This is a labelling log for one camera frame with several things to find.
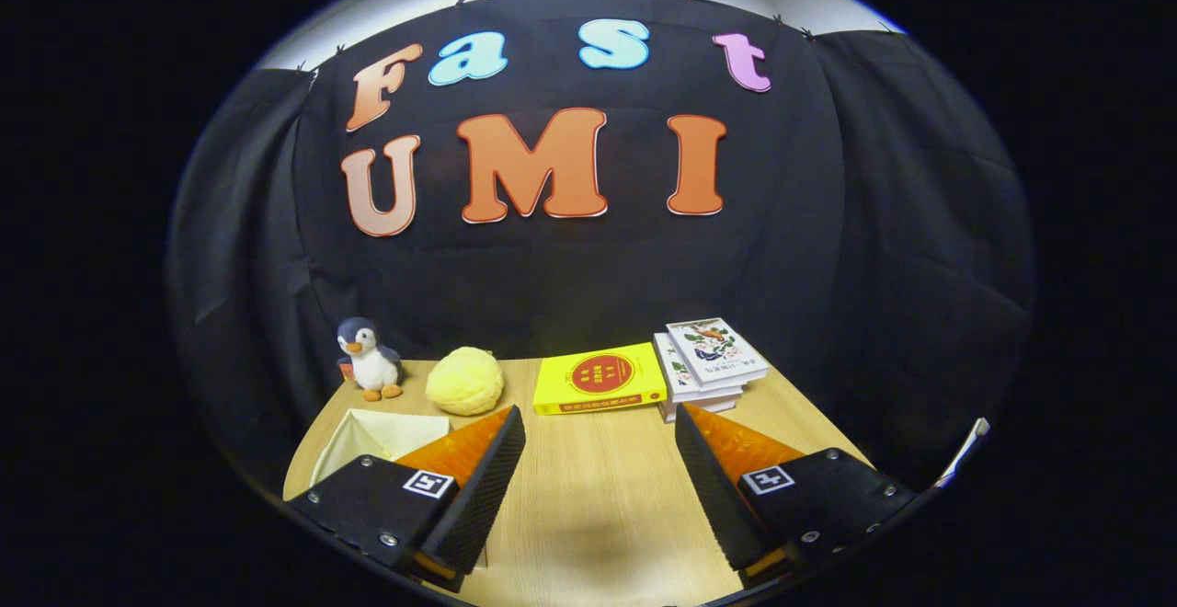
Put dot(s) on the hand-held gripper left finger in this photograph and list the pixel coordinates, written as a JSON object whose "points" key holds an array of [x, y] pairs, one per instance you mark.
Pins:
{"points": [[487, 487]]}

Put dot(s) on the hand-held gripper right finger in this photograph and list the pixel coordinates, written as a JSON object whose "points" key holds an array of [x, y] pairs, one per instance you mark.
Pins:
{"points": [[710, 483]]}

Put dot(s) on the beige fabric storage box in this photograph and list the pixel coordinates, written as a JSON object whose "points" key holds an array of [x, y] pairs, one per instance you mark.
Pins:
{"points": [[377, 432]]}

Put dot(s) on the white paperback book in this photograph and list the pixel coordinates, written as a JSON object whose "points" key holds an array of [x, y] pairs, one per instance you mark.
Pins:
{"points": [[664, 412], [671, 368]]}

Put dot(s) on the yellow round plush bread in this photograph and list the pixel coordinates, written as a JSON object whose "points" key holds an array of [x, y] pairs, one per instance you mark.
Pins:
{"points": [[464, 382]]}

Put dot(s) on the white illustrated cover book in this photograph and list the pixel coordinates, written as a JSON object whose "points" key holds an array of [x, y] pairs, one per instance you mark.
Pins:
{"points": [[717, 349]]}

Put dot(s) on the yellow book with red label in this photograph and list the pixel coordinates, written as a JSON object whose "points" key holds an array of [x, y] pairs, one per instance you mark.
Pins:
{"points": [[598, 377]]}

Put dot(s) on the penguin plush toy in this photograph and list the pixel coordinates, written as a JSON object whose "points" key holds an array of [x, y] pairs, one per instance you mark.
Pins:
{"points": [[371, 363]]}

